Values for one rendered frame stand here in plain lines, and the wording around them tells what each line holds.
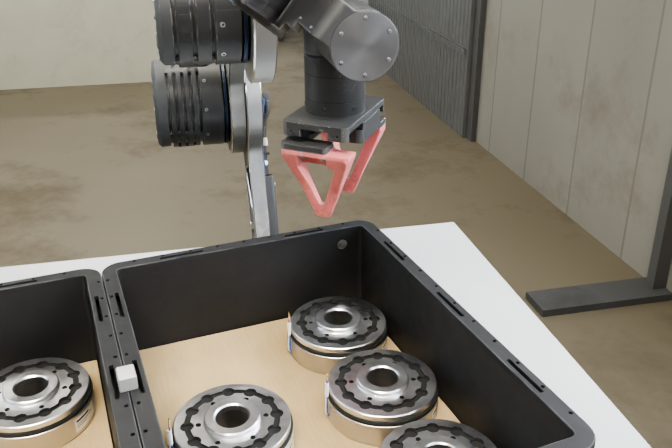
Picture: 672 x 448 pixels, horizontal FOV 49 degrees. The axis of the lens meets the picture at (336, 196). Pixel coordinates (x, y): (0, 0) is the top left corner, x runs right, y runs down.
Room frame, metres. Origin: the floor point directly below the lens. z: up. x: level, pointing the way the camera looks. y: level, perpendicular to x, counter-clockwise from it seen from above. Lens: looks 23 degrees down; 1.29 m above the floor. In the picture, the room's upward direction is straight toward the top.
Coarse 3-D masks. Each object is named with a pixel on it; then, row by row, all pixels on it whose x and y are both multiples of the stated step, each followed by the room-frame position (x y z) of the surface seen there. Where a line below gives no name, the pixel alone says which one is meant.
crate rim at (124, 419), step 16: (64, 272) 0.64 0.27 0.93; (80, 272) 0.64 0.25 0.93; (96, 272) 0.64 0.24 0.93; (0, 288) 0.61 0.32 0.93; (16, 288) 0.61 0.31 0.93; (32, 288) 0.62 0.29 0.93; (96, 288) 0.61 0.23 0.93; (96, 304) 0.60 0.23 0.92; (96, 320) 0.55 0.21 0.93; (112, 336) 0.53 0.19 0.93; (112, 352) 0.51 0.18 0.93; (112, 368) 0.49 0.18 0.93; (112, 384) 0.48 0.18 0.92; (112, 400) 0.44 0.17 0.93; (128, 400) 0.44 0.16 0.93; (128, 416) 0.43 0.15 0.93; (128, 432) 0.41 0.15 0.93
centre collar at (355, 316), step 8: (320, 312) 0.67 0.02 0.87; (328, 312) 0.67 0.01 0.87; (336, 312) 0.67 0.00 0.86; (344, 312) 0.67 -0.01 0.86; (352, 312) 0.67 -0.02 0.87; (320, 320) 0.65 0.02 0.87; (352, 320) 0.65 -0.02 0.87; (360, 320) 0.65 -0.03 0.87; (320, 328) 0.64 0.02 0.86; (328, 328) 0.64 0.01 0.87; (336, 328) 0.64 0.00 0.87; (344, 328) 0.64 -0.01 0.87; (352, 328) 0.64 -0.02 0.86
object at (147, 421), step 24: (264, 240) 0.71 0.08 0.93; (288, 240) 0.72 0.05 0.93; (384, 240) 0.71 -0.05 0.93; (120, 264) 0.66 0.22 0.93; (144, 264) 0.66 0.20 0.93; (168, 264) 0.67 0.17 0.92; (408, 264) 0.66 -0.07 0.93; (120, 288) 0.61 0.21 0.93; (432, 288) 0.61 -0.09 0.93; (120, 312) 0.59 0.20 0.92; (456, 312) 0.57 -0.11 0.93; (120, 336) 0.53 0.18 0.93; (480, 336) 0.53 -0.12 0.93; (504, 360) 0.49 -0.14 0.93; (144, 384) 0.46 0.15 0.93; (528, 384) 0.46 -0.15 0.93; (144, 408) 0.44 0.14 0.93; (552, 408) 0.44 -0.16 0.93; (144, 432) 0.41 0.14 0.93; (576, 432) 0.41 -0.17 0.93
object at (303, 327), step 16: (304, 304) 0.69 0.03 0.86; (320, 304) 0.69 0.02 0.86; (336, 304) 0.69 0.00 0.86; (352, 304) 0.70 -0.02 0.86; (368, 304) 0.69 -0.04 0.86; (304, 320) 0.66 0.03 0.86; (368, 320) 0.66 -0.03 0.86; (384, 320) 0.66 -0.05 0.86; (304, 336) 0.63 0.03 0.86; (320, 336) 0.63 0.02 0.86; (336, 336) 0.63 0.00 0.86; (352, 336) 0.63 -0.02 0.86; (368, 336) 0.63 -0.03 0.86; (336, 352) 0.61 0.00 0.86
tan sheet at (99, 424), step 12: (96, 360) 0.63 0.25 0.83; (96, 372) 0.61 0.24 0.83; (96, 384) 0.59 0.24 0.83; (96, 396) 0.57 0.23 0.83; (96, 408) 0.56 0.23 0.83; (96, 420) 0.54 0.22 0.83; (84, 432) 0.52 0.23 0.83; (96, 432) 0.52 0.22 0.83; (108, 432) 0.52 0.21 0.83; (72, 444) 0.51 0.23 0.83; (84, 444) 0.51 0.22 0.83; (96, 444) 0.51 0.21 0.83; (108, 444) 0.51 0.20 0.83
